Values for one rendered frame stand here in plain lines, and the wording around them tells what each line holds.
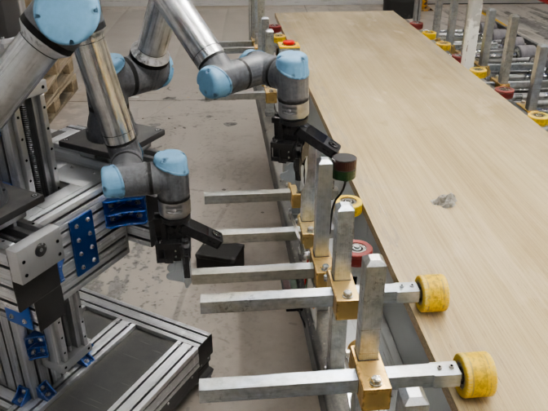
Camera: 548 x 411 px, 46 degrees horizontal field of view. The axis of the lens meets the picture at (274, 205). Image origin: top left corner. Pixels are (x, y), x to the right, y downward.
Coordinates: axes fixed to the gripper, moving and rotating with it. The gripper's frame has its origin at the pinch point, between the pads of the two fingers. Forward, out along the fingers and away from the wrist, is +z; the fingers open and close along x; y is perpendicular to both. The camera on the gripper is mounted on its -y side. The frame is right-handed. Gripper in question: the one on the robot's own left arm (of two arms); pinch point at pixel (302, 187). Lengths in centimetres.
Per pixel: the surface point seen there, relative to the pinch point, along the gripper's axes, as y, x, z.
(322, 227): -7.8, 9.3, 5.3
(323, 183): -7.6, 8.3, -7.1
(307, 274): -5.6, 15.3, 15.9
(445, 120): -30, -92, 20
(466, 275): -43.4, 11.5, 10.8
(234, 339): 42, -41, 105
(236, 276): 10.8, 22.3, 14.8
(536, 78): -62, -136, 18
